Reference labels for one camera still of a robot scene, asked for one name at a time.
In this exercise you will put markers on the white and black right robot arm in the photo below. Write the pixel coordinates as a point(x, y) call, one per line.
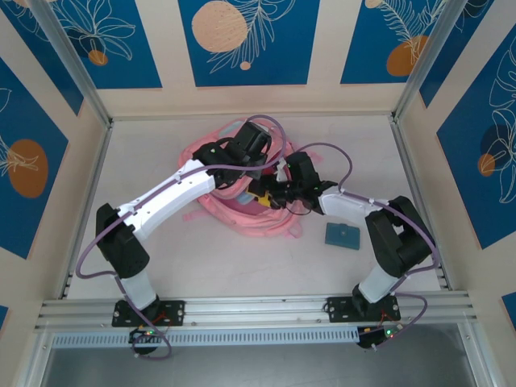
point(346, 205)

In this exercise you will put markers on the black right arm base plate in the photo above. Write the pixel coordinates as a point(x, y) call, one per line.
point(336, 308)

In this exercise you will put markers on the aluminium mounting rail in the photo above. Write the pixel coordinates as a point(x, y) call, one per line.
point(258, 308)

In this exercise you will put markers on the aluminium table side rail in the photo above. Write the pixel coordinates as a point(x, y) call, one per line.
point(399, 135)
point(100, 165)

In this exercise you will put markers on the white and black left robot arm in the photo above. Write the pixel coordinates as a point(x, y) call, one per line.
point(169, 193)

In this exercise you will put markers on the aluminium frame post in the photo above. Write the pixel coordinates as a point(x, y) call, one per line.
point(427, 64)
point(76, 64)

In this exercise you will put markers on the teal wallet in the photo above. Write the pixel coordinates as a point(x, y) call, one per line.
point(342, 237)

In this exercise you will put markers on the pink backpack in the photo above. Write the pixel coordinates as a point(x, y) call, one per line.
point(258, 225)

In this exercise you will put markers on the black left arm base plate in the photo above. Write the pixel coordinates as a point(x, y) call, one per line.
point(177, 312)

